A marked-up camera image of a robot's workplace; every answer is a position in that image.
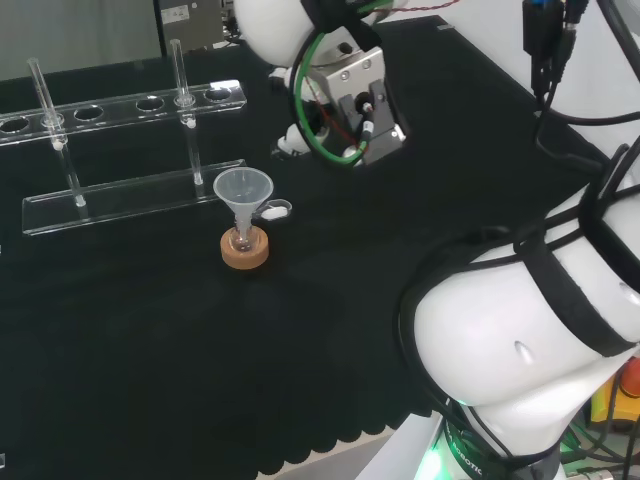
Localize clear plastic funnel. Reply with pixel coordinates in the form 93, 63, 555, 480
212, 167, 275, 242

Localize pale board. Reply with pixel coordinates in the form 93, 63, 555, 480
0, 0, 164, 82

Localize clear acrylic funnel stand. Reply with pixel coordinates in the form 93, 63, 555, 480
0, 38, 249, 237

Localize black cable with plugs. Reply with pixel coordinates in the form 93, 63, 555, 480
521, 0, 640, 174

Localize black bench cloth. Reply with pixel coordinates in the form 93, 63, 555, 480
0, 14, 617, 477

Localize yellow stop button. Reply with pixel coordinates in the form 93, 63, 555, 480
589, 349, 640, 437

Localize grey metal box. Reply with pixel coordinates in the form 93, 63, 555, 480
153, 0, 224, 54

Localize small round-bottom glass flask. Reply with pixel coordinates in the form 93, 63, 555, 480
228, 227, 257, 254

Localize green cable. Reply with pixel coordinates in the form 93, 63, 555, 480
291, 29, 382, 169

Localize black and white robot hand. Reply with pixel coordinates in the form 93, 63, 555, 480
268, 64, 362, 169

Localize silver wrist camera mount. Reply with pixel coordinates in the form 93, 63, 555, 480
307, 47, 413, 167

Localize cork ring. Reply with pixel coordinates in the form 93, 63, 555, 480
220, 225, 272, 272

